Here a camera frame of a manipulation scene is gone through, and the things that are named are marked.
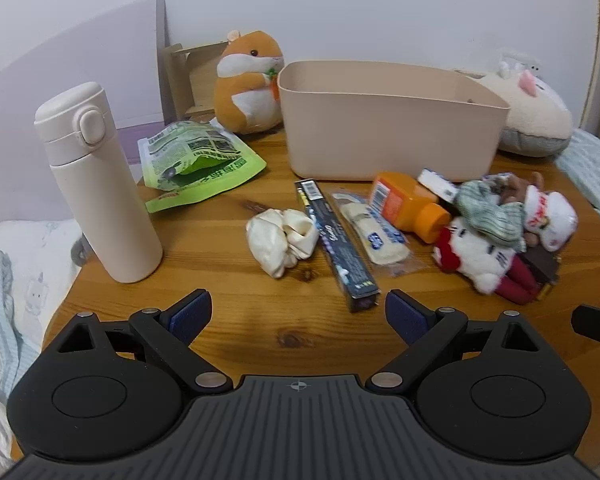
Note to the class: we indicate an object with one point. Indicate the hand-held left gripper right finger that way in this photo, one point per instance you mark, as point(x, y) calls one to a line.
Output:
point(405, 312)

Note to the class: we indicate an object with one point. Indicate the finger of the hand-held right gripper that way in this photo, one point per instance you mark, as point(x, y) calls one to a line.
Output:
point(595, 322)

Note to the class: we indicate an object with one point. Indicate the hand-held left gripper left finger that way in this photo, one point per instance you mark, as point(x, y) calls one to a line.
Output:
point(192, 312)

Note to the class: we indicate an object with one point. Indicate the white cat plush red bow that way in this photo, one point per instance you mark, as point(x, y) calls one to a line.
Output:
point(472, 255)

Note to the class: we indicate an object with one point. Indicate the beige plastic container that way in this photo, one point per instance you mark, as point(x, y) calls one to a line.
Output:
point(380, 130)

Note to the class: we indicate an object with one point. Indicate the dark brown packet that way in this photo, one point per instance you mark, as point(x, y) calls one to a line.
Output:
point(542, 267)

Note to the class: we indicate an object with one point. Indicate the clear wrapped white snack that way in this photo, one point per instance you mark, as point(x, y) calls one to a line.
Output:
point(375, 235)

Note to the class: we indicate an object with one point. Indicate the long black box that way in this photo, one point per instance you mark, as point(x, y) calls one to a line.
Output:
point(340, 250)

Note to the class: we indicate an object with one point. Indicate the white satin scrunchie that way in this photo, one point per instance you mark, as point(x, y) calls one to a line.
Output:
point(275, 240)

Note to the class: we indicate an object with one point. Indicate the orange plastic bottle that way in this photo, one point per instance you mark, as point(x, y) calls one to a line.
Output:
point(400, 202)

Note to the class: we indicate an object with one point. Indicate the brown and white plush toy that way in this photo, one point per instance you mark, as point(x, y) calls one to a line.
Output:
point(547, 215)

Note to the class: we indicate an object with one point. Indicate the green plaid scrunchie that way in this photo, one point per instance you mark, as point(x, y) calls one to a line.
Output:
point(490, 215)

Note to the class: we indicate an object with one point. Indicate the small blue white box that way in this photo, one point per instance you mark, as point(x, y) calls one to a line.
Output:
point(437, 183)

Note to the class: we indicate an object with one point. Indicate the cream thermos bottle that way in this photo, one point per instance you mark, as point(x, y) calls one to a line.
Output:
point(100, 200)

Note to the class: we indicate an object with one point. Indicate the light blue bedding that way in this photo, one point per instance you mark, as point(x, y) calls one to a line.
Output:
point(592, 170)

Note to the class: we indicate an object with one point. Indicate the green snack packet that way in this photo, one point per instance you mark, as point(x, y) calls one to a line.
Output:
point(200, 160)

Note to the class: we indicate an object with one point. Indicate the white printed blanket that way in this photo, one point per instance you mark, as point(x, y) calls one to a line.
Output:
point(15, 285)

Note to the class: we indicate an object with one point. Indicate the cream plush slipper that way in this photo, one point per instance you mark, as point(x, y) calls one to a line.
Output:
point(530, 110)

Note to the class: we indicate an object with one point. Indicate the cardboard box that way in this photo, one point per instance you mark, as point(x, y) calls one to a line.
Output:
point(180, 80)

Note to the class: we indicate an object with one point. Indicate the orange hamster plush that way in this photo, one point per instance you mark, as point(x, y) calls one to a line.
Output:
point(245, 80)

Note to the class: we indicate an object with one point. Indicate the pale purple board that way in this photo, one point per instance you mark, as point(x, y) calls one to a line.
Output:
point(40, 85)

